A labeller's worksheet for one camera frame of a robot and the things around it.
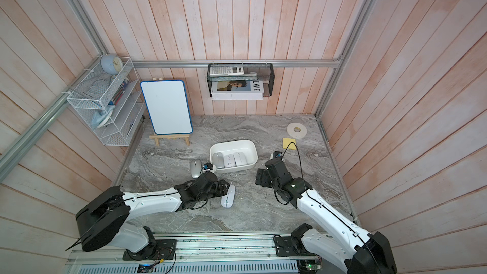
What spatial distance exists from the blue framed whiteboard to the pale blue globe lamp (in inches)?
4.5

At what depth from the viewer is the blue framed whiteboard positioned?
35.2 inches

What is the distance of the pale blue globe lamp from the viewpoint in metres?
0.80
